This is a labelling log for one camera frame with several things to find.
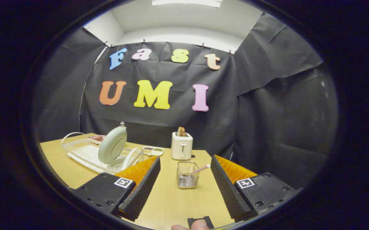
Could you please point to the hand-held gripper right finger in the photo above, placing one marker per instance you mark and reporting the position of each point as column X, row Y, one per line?
column 226, row 191

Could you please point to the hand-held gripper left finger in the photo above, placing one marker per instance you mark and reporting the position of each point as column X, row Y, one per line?
column 143, row 191

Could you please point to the pale green plate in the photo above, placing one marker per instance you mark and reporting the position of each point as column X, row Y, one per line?
column 112, row 145

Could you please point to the pink plate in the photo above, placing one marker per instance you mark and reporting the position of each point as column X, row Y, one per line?
column 91, row 137

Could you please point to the white divided bean tray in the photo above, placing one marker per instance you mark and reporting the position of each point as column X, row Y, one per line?
column 152, row 150

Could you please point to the white toaster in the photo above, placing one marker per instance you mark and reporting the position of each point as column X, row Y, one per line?
column 181, row 147

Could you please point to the white drip tray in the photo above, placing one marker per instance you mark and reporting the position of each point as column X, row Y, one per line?
column 85, row 161

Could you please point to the brown meat piece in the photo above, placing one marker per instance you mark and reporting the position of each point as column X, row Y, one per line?
column 97, row 139

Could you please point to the brown bread slice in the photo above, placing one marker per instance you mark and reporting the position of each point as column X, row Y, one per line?
column 181, row 131

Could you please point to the ceiling light panel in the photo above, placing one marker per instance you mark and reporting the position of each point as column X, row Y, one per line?
column 187, row 2

